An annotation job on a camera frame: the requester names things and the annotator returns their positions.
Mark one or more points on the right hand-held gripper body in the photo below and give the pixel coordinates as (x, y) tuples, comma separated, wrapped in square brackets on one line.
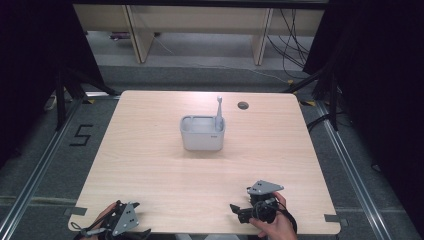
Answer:
[(265, 188)]

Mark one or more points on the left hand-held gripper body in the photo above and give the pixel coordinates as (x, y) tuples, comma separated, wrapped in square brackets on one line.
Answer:
[(126, 218)]

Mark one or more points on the grey plastic toothbrush holder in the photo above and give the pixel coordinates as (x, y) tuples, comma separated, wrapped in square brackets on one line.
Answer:
[(201, 140)]

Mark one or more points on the white electric toothbrush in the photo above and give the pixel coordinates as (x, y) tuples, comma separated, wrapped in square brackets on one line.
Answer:
[(219, 116)]

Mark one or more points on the person's left hand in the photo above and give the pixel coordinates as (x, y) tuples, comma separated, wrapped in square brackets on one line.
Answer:
[(106, 211)]

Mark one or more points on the person's right hand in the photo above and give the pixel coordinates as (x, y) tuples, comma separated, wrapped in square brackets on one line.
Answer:
[(278, 230)]

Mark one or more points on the grey tape piece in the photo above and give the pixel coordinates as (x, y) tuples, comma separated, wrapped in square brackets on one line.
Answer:
[(76, 211), (333, 218)]

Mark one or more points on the round grey table grommet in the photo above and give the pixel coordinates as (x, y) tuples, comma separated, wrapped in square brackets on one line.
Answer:
[(243, 105)]

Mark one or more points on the yellow black hazard tape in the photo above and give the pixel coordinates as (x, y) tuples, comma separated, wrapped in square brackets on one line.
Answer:
[(307, 103)]

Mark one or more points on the black metal stand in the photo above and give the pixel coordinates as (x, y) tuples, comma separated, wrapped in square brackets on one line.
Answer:
[(61, 100), (333, 100)]

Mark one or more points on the dark curtain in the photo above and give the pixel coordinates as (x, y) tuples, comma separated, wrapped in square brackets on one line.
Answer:
[(380, 83), (30, 66)]

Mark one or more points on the beige wooden desk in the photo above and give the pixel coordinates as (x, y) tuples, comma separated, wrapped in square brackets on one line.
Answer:
[(200, 18)]

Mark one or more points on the aluminium floor rail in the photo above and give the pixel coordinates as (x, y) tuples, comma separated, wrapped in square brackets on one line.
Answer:
[(40, 166), (353, 173)]

